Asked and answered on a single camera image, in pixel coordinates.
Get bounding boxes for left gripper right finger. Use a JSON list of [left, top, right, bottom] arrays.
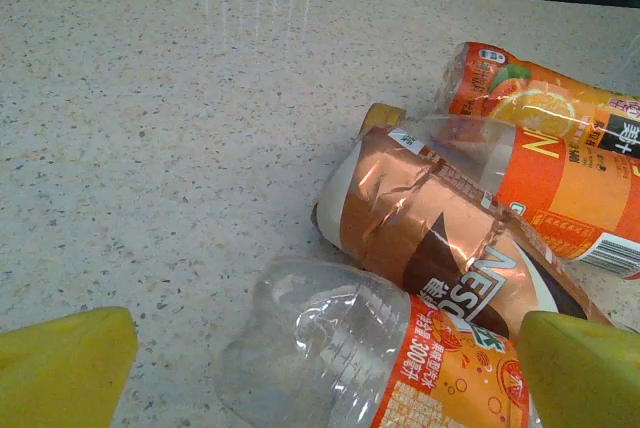
[[516, 309, 640, 428]]

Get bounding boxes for copper brown coffee bottle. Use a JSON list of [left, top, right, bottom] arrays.
[[310, 125, 616, 347]]

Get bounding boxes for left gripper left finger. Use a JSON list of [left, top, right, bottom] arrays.
[[0, 306, 139, 428]]

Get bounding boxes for orange label bottle with barcode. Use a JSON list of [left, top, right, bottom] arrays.
[[360, 101, 640, 283]]

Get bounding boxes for orange juice bottle fruit print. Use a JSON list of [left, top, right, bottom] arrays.
[[433, 41, 640, 157]]

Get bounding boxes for clear bottle orange label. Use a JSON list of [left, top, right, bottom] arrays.
[[213, 253, 544, 428]]

